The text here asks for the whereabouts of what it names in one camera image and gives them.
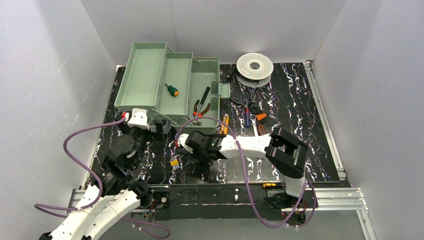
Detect red needle nose pliers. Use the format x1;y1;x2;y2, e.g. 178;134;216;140
193;99;212;118

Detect white filament spool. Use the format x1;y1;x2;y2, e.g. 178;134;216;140
235;52;274;88

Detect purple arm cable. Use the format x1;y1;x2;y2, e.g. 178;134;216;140
34;117;171;240
175;116;317;229

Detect red black utility knife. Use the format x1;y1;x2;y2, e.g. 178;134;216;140
257;124;266;136

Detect green plastic tool box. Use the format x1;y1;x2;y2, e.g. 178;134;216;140
114;42;231;134

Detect orange black hex key holder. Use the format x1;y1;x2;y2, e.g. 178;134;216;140
253;110;268;125

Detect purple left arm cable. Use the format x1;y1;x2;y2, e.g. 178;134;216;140
34;117;171;240

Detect black marbled table mat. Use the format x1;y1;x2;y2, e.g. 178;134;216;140
86;62;342;186

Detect silver combination wrench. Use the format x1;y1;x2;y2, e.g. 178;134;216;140
250;114;261;137

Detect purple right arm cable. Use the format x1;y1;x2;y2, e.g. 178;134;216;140
175;116;317;229

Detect orange utility knife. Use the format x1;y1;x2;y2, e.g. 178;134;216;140
219;113;229;135

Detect green handled screwdriver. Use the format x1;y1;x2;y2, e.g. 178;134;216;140
164;83;179;97

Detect blue handled screwdriver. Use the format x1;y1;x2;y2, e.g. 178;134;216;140
244;103;251;129

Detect yellow black screwdriver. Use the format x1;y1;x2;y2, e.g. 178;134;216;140
262;182;284;189

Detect yellow hex key set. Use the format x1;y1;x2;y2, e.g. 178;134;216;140
170;157;181;171

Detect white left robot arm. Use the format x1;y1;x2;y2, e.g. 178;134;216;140
34;108;170;240

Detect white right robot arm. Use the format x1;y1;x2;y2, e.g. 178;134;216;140
177;127;309;209

